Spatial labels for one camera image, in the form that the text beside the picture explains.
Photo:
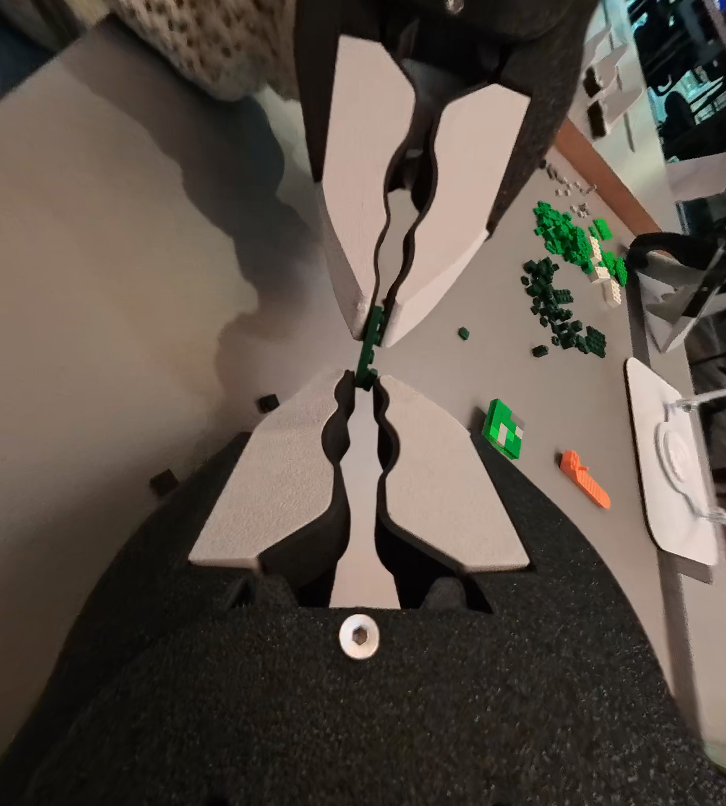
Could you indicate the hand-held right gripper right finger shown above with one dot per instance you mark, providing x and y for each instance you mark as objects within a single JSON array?
[{"x": 451, "y": 491}]

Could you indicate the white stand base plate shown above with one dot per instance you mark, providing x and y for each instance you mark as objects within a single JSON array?
[{"x": 646, "y": 441}]

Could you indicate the black and white stand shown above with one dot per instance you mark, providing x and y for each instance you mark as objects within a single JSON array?
[{"x": 671, "y": 315}]

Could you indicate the pile of grey lego pieces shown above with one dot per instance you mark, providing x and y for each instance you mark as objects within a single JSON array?
[{"x": 562, "y": 187}]

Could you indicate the dark green lego plate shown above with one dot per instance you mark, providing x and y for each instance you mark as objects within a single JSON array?
[{"x": 372, "y": 340}]

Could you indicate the person's left forearm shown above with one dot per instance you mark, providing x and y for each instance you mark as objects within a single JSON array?
[{"x": 212, "y": 38}]

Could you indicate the orange brick separator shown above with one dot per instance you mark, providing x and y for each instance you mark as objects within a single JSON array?
[{"x": 583, "y": 478}]

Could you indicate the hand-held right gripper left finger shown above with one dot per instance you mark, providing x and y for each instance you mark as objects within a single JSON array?
[{"x": 275, "y": 485}]

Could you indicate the large bright green lego plate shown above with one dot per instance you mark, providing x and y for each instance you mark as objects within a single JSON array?
[
  {"x": 616, "y": 267},
  {"x": 602, "y": 228}
]

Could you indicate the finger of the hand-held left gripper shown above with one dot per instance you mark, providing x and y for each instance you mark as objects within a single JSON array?
[
  {"x": 356, "y": 176},
  {"x": 464, "y": 189}
]

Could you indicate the bright green lego assembly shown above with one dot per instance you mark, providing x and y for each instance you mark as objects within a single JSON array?
[{"x": 503, "y": 428}]

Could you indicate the pile of bright green bricks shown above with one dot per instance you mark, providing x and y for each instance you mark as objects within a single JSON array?
[{"x": 558, "y": 230}]

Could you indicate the pile of dark green bricks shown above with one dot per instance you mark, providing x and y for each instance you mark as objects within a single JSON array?
[{"x": 552, "y": 302}]

